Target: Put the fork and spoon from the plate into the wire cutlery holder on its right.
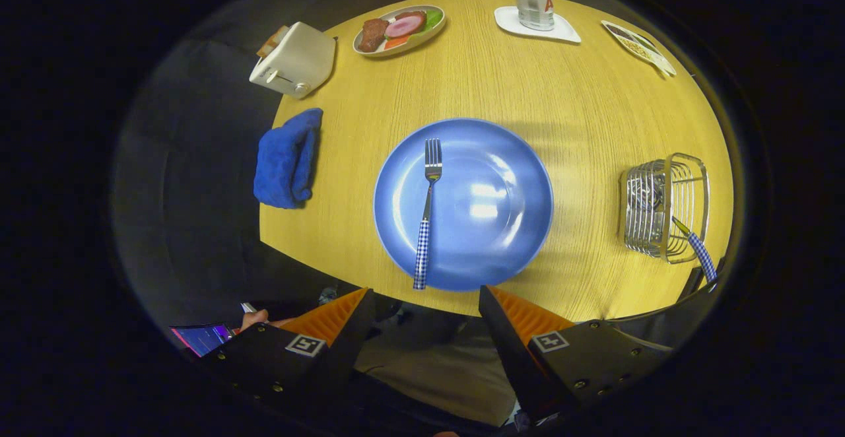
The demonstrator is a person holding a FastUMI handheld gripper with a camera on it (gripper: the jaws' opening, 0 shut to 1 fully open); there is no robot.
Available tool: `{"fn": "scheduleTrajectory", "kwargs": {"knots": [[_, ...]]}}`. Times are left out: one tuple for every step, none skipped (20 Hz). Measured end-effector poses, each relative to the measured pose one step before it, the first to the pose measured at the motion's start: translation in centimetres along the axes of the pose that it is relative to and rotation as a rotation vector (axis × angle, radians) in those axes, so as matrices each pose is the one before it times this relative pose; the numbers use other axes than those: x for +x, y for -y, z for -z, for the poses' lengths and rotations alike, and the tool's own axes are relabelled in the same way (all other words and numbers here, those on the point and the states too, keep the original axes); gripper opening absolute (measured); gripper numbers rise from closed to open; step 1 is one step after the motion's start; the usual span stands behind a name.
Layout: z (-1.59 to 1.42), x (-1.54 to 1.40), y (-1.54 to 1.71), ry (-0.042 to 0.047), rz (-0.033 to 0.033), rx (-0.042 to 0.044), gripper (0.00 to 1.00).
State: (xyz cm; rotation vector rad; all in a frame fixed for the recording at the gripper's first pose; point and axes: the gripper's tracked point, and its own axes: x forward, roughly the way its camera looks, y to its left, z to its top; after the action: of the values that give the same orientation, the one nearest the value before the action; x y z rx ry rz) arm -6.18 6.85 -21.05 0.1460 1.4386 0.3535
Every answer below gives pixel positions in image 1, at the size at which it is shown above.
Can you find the white square coaster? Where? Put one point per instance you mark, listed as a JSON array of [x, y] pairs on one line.
[[511, 21]]

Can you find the white toaster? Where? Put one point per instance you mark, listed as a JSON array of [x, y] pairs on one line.
[[300, 57]]

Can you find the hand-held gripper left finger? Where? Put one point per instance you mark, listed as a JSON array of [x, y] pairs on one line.
[[353, 344]]

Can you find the smartphone with lit screen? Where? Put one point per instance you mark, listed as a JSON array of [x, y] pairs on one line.
[[201, 338]]

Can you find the black table bracket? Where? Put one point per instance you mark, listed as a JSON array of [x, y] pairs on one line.
[[690, 284]]

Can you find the white sectioned grain tray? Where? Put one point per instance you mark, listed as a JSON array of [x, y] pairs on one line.
[[640, 47]]

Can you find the toast slice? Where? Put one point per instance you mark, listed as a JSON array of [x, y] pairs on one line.
[[276, 37]]

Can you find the blue round plate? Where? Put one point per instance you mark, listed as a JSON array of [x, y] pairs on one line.
[[488, 226]]

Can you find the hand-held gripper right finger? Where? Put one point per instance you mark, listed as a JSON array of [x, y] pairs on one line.
[[505, 351]]

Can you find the person's beige trousers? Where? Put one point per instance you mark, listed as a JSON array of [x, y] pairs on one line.
[[436, 371]]

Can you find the blue folded cloth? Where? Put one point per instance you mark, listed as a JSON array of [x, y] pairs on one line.
[[284, 160]]

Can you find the oval dish of food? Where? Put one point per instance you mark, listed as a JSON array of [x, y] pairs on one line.
[[396, 28]]

